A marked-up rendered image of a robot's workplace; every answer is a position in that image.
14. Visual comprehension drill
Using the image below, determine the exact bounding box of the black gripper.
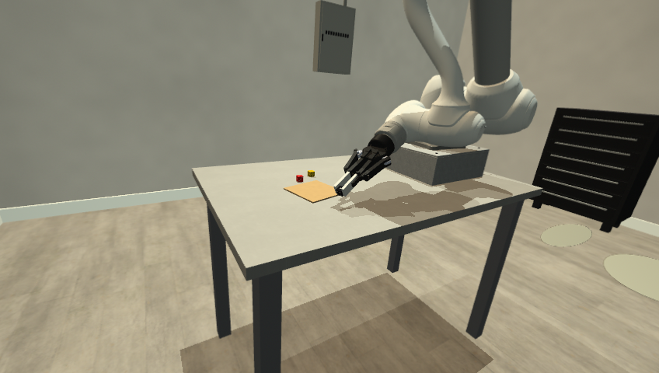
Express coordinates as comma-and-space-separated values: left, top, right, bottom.
333, 134, 395, 196

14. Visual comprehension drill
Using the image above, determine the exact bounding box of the tan square mat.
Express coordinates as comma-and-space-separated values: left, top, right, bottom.
284, 180, 339, 203

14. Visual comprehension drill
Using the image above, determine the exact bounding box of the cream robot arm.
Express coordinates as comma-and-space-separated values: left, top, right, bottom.
374, 0, 538, 153

